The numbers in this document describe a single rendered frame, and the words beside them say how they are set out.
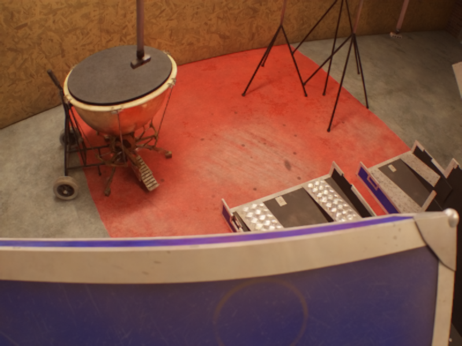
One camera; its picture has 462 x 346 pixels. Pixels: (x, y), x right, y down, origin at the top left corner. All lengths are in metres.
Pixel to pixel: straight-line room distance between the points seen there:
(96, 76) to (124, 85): 0.23
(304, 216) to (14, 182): 2.16
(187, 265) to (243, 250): 0.04
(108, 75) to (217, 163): 1.06
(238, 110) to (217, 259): 2.95
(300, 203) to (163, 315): 2.35
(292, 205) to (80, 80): 1.59
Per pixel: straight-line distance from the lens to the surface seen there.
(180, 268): 0.28
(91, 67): 2.38
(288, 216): 2.52
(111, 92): 2.09
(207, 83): 3.51
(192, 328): 0.30
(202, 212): 2.49
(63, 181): 2.52
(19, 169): 3.05
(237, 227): 2.31
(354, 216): 2.55
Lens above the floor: 2.00
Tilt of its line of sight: 48 degrees down
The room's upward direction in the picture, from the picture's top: 7 degrees clockwise
